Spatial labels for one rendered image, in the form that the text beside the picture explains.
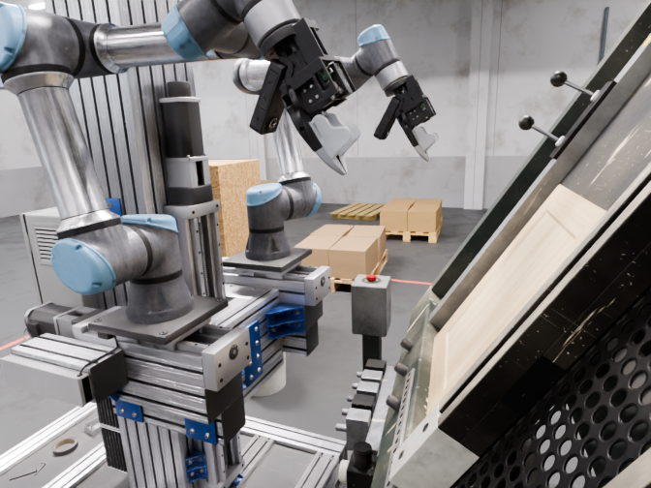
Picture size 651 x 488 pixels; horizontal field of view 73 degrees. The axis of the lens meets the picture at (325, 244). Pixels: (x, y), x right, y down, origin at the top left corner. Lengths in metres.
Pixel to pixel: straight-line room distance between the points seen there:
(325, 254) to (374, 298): 2.53
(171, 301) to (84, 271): 0.21
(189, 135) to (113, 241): 0.42
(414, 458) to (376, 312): 0.84
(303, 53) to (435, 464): 0.61
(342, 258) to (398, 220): 1.96
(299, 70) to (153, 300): 0.61
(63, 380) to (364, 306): 0.88
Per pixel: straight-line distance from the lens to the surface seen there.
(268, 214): 1.41
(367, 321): 1.53
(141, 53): 0.98
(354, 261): 3.92
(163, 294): 1.05
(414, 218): 5.74
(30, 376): 1.23
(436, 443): 0.71
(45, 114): 0.97
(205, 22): 0.74
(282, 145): 1.52
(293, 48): 0.68
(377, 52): 1.21
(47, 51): 0.99
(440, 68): 8.24
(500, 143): 8.09
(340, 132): 0.64
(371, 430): 1.15
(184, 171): 1.25
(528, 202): 1.21
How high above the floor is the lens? 1.44
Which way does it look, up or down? 15 degrees down
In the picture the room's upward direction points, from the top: 2 degrees counter-clockwise
